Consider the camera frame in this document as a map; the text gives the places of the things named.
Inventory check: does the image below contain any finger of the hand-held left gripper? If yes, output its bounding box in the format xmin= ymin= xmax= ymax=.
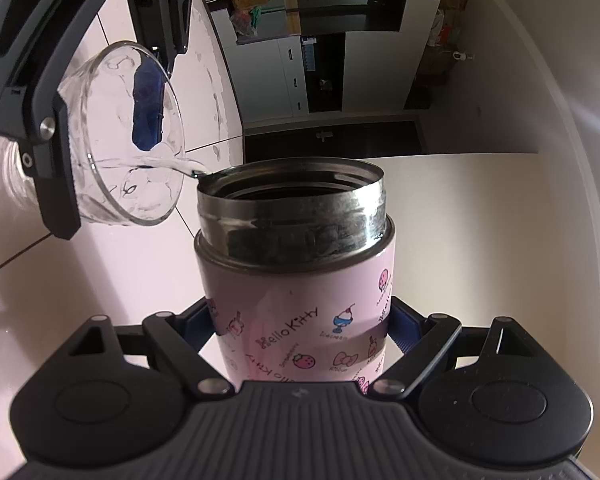
xmin=0 ymin=0 xmax=131 ymax=240
xmin=125 ymin=0 xmax=197 ymax=153

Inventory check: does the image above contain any dark low cabinet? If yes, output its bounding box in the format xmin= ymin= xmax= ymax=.
xmin=244 ymin=115 xmax=427 ymax=163

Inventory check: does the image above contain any colourful plastic bag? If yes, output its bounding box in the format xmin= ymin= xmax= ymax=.
xmin=234 ymin=7 xmax=262 ymax=39

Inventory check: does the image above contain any clear glass cup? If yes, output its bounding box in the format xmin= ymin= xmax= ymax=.
xmin=2 ymin=42 xmax=207 ymax=228

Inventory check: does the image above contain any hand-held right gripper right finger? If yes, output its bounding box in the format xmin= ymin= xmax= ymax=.
xmin=370 ymin=296 xmax=538 ymax=402

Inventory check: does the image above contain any pink printed thermos bottle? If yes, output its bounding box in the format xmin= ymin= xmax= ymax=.
xmin=194 ymin=157 xmax=397 ymax=396

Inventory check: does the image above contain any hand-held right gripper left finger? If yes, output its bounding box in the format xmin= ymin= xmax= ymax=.
xmin=62 ymin=297 xmax=235 ymax=402

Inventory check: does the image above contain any white and black cabinet unit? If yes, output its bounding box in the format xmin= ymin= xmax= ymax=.
xmin=207 ymin=0 xmax=442 ymax=128

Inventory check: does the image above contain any red and white bag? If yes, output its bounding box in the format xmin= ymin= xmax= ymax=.
xmin=431 ymin=10 xmax=462 ymax=47

